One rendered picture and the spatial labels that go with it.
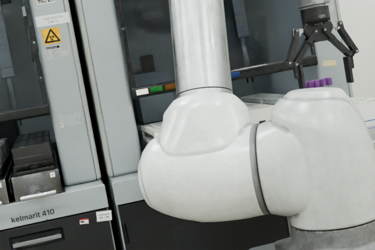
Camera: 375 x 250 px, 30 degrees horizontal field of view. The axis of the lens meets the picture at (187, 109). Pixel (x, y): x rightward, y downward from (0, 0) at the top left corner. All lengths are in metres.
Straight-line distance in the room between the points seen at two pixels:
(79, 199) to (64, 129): 0.22
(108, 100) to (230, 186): 1.07
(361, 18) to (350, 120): 2.51
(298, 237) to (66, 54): 1.18
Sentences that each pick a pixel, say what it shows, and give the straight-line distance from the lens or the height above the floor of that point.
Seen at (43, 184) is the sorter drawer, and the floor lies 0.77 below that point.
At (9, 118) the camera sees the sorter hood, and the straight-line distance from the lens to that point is 2.12.
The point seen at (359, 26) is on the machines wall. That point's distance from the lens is 3.61.
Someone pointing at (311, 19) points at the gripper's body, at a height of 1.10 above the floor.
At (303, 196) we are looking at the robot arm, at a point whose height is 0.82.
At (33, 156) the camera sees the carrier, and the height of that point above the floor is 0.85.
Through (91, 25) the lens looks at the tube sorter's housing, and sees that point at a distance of 2.16.
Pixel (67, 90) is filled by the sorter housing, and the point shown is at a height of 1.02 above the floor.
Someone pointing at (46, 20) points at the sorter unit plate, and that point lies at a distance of 2.15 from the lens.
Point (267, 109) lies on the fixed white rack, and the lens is 2.20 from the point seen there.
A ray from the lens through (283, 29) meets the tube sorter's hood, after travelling 2.26.
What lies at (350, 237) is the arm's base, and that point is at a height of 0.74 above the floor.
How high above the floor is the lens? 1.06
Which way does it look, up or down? 4 degrees down
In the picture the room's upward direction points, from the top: 10 degrees counter-clockwise
